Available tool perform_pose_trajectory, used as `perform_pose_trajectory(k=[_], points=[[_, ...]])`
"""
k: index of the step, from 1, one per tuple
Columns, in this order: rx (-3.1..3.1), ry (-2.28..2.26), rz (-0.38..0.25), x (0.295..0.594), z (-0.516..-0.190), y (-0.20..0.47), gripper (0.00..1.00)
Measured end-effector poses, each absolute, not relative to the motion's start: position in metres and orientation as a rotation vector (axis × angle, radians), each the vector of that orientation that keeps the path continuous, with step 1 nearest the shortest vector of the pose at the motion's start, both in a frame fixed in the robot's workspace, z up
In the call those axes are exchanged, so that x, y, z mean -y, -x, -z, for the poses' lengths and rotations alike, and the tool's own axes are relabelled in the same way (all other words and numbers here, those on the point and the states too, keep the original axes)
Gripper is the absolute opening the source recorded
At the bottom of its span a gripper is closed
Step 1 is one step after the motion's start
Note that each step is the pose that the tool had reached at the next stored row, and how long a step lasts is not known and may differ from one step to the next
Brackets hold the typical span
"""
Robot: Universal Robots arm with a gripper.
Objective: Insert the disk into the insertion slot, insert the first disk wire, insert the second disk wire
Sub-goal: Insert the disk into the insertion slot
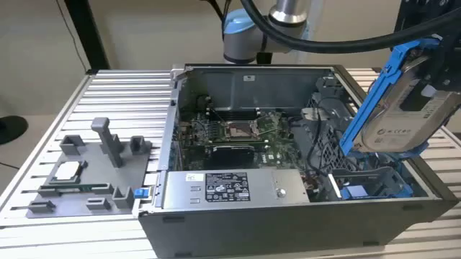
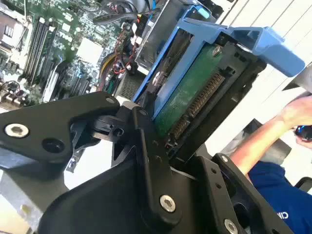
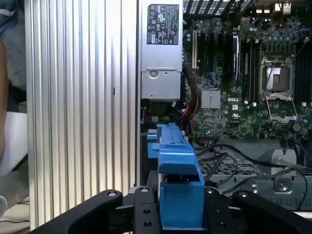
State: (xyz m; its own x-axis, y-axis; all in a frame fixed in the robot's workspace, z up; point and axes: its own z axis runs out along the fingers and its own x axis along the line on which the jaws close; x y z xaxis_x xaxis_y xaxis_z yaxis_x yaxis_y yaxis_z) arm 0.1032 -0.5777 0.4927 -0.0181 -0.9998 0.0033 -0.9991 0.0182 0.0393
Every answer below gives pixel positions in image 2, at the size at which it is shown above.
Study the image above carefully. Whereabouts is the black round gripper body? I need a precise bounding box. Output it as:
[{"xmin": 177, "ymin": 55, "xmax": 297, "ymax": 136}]
[{"xmin": 38, "ymin": 159, "xmax": 220, "ymax": 234}]

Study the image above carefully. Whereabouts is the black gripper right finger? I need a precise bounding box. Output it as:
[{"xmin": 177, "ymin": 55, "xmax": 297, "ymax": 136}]
[{"xmin": 197, "ymin": 153, "xmax": 293, "ymax": 234}]

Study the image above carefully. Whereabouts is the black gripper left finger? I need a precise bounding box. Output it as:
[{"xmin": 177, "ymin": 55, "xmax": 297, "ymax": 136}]
[{"xmin": 0, "ymin": 91, "xmax": 182, "ymax": 226}]

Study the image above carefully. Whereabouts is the round black tool blue ring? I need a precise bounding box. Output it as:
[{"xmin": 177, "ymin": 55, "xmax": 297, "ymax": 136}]
[{"xmin": 293, "ymin": 124, "xmax": 312, "ymax": 142}]

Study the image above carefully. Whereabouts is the hard disk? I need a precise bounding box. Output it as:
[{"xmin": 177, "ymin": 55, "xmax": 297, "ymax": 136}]
[{"xmin": 133, "ymin": 4, "xmax": 307, "ymax": 166}]

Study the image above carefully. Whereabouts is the person's bare hand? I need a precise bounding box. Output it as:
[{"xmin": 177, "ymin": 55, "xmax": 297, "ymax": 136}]
[{"xmin": 280, "ymin": 94, "xmax": 312, "ymax": 145}]

